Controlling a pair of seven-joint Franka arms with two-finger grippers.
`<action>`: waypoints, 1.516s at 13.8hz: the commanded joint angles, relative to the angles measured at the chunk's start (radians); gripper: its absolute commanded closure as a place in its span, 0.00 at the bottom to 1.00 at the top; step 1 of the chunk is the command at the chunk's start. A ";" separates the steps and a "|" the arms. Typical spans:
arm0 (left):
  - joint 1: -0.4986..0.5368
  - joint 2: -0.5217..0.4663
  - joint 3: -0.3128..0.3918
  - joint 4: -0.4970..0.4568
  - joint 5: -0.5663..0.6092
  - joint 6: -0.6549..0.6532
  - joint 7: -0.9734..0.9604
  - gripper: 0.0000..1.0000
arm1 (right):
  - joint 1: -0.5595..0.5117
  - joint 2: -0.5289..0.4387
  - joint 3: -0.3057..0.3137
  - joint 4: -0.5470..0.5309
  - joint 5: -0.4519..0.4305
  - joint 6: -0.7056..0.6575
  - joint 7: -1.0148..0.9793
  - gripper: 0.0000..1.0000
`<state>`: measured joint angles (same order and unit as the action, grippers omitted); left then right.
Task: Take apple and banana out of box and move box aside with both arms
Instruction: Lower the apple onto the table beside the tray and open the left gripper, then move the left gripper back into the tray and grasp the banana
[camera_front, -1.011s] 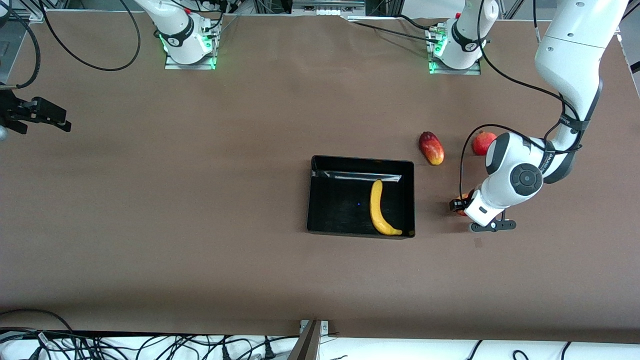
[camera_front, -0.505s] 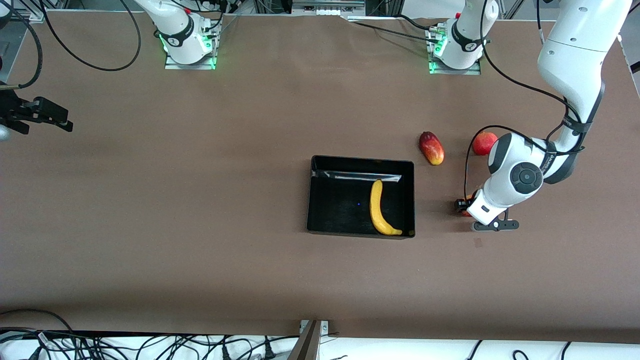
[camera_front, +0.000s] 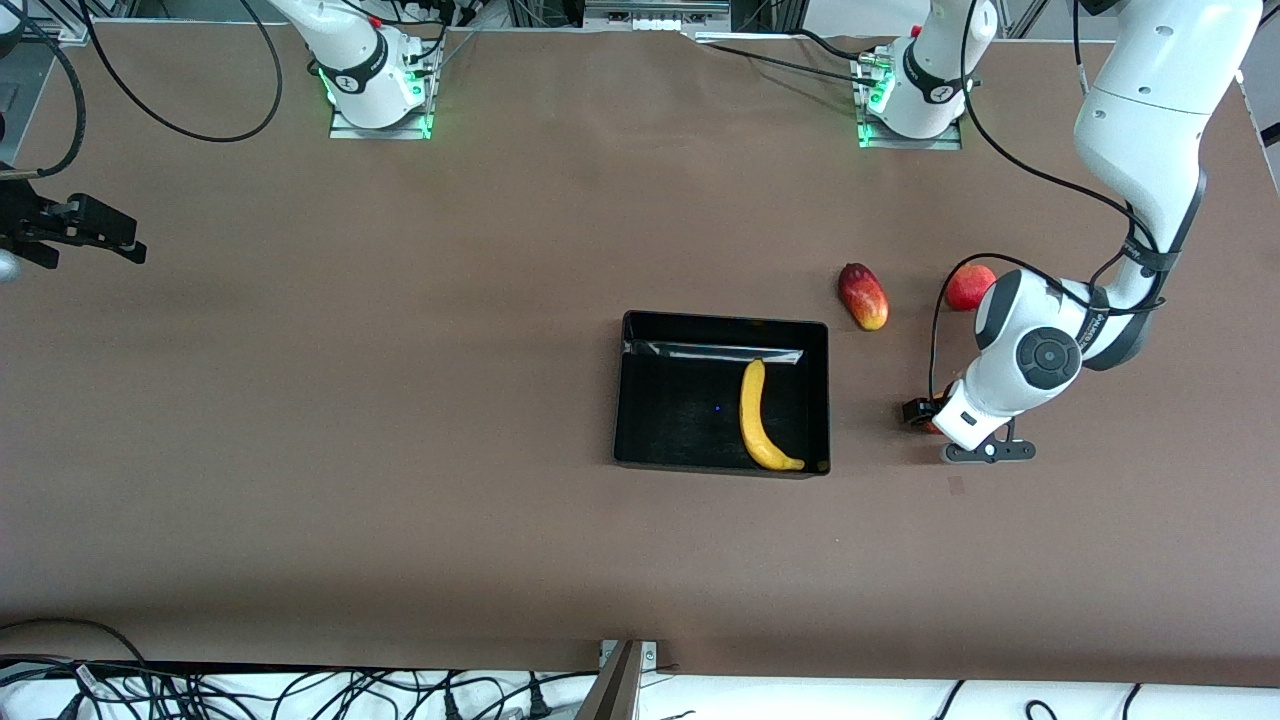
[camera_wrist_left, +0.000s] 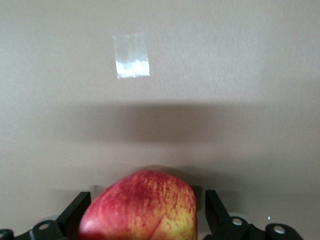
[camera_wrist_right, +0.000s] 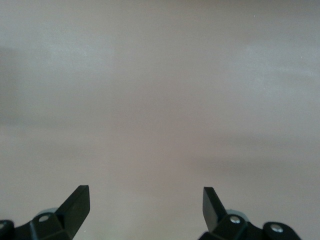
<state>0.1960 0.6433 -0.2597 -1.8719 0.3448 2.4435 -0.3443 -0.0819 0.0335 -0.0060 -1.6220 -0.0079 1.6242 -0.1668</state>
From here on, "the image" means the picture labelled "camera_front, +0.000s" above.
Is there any yellow banana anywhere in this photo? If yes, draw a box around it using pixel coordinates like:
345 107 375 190
739 358 806 472

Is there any black plastic box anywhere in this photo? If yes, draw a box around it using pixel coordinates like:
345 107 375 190
612 309 832 479

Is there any red yellow mango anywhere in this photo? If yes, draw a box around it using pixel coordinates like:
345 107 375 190
837 262 890 332

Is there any red pomegranate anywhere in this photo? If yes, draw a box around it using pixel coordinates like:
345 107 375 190
945 263 998 312

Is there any brown table cover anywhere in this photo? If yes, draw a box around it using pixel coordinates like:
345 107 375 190
0 20 1280 676

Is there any silver metal device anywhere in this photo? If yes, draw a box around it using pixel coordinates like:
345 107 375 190
585 0 731 31

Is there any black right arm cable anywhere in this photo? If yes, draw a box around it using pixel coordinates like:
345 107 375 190
0 0 284 181

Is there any grey aluminium frame rail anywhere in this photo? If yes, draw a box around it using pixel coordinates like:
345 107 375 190
0 8 96 46

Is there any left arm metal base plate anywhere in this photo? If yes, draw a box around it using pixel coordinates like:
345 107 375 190
855 55 964 151

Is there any silver pole bracket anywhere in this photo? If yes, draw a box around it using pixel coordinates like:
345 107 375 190
598 640 659 673

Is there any black base cable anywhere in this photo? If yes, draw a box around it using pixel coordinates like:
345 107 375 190
700 42 881 86

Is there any black looping cable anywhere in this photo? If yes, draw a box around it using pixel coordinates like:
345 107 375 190
0 618 149 669

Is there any grey base cable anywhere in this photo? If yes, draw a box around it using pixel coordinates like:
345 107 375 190
435 28 491 76

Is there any grey aluminium camera pole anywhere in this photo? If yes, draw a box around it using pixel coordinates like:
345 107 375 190
575 640 646 720

